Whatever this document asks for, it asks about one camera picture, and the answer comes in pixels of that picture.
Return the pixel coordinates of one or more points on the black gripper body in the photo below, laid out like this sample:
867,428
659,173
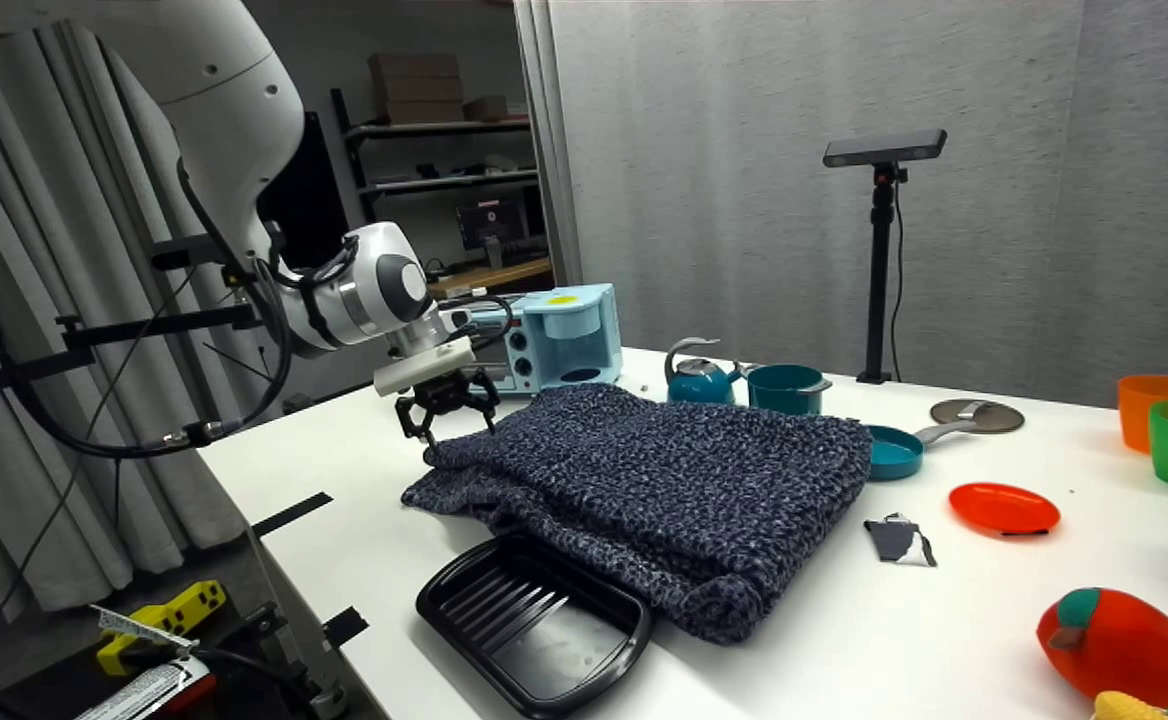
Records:
448,390

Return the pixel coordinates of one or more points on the dark blue knitted sweater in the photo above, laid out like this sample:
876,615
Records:
664,492

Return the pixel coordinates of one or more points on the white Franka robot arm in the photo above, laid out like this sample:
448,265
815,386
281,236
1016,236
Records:
227,147

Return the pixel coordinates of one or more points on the light blue toy coffee maker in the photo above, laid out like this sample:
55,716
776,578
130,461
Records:
565,342

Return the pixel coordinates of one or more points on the dark metal shelf unit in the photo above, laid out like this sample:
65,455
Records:
445,184

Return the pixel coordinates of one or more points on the black ridged grill tray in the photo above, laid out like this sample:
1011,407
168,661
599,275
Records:
530,620

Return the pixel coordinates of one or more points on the teal toy kettle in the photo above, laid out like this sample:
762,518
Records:
700,381

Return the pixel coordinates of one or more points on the cardboard box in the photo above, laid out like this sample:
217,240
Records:
417,90

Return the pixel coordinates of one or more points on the teal toy pot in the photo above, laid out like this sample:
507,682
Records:
784,390

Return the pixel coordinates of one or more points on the grey curtain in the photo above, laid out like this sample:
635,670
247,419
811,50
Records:
771,173

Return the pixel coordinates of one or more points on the white curtain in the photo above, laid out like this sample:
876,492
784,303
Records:
27,440

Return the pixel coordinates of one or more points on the small teal toy pan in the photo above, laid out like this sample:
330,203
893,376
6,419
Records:
893,455

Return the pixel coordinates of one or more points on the black stand lamp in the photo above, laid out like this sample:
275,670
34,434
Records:
882,253

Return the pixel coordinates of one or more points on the silver toy pot lid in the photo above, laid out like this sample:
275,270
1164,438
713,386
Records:
978,412

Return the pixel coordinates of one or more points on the orange toy plate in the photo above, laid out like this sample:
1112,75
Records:
1004,509

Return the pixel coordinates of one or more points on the orange plastic cup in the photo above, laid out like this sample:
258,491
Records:
1149,403

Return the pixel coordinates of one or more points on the orange plush tomato toy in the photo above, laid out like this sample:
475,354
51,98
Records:
1126,644

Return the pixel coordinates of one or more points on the yellow toy piece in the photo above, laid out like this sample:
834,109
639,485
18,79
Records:
1131,706

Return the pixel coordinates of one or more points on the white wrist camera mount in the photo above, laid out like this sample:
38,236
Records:
424,362

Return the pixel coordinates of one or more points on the black table edge bracket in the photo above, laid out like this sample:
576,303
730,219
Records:
290,515
347,625

